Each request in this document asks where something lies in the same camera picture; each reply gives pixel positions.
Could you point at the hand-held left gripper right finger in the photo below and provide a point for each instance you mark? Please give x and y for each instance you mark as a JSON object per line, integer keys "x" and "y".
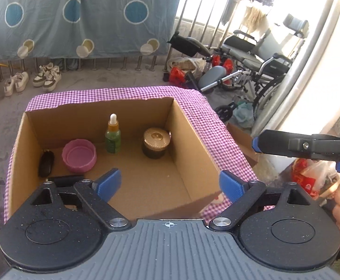
{"x": 231, "y": 185}

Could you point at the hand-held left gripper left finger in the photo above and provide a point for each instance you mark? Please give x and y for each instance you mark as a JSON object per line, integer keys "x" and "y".
{"x": 110, "y": 182}

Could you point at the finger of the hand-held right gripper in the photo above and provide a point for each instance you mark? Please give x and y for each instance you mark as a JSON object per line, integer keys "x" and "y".
{"x": 274, "y": 143}

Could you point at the green dropper bottle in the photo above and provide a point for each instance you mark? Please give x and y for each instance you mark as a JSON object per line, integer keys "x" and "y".
{"x": 113, "y": 140}

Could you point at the black cylinder tube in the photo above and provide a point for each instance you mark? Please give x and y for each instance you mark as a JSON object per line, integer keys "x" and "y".
{"x": 68, "y": 179}

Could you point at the pink plastic lid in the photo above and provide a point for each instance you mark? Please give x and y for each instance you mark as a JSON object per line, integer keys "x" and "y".
{"x": 76, "y": 154}

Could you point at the black jar with gold lid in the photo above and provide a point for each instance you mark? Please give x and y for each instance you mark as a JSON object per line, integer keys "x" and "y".
{"x": 155, "y": 148}

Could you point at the black car key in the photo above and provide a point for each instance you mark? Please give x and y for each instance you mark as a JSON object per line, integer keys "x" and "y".
{"x": 46, "y": 163}

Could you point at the white red paper tag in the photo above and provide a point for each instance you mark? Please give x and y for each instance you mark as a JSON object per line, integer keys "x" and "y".
{"x": 218, "y": 198}

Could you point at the small brown cardboard box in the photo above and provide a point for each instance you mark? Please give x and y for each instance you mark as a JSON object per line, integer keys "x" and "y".
{"x": 242, "y": 143}

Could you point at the blue plastic bag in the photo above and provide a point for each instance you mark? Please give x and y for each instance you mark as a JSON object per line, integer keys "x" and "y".
{"x": 244, "y": 115}

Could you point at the red and white plastic bag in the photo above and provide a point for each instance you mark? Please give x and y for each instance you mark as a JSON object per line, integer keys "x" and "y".
{"x": 309, "y": 178}

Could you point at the grey wheelchair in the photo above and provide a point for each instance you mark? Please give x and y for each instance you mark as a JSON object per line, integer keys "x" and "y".
{"x": 260, "y": 61}

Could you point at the grey padded seat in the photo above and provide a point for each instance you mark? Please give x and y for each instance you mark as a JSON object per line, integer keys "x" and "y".
{"x": 212, "y": 75}

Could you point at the brown and white sneaker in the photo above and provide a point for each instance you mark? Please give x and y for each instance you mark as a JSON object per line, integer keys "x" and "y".
{"x": 52, "y": 80}

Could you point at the beige bag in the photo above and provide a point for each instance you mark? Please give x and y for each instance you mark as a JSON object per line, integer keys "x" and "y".
{"x": 187, "y": 64}

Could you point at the beige black sneakers pair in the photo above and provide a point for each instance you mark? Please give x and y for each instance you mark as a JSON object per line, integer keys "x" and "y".
{"x": 41, "y": 75}

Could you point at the beige hanging towel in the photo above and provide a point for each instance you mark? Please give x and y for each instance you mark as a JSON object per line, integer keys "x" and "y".
{"x": 255, "y": 17}

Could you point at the black padded seat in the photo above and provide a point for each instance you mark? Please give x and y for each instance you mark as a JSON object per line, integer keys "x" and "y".
{"x": 187, "y": 45}

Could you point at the white shoe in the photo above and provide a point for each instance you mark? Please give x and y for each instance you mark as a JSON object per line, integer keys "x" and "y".
{"x": 21, "y": 81}
{"x": 9, "y": 87}

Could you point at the metal balcony railing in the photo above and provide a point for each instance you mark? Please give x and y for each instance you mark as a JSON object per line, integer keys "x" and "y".
{"x": 204, "y": 11}

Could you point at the blue printed blanket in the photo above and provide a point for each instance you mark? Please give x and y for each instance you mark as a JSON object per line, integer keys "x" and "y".
{"x": 70, "y": 35}

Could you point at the yellow stick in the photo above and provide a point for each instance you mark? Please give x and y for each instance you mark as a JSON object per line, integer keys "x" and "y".
{"x": 1, "y": 64}

